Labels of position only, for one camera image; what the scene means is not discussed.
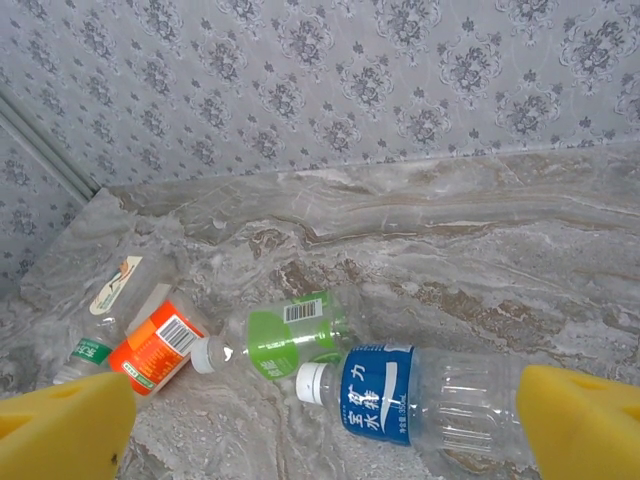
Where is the green neck band clear bottle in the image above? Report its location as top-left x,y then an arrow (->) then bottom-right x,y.
52,254 -> 174,386

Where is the orange label plastic bottle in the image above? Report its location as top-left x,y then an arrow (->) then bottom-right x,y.
107,282 -> 211,399

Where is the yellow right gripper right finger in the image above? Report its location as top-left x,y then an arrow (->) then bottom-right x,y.
515,364 -> 640,480

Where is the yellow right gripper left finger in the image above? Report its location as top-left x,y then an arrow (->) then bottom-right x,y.
0,370 -> 137,480

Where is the green label plastic bottle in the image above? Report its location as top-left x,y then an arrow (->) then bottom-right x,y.
191,289 -> 371,384

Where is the blue label plastic bottle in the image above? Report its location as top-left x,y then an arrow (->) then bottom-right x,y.
294,342 -> 539,474

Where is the grey aluminium wall strip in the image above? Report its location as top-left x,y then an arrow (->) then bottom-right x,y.
0,92 -> 101,201

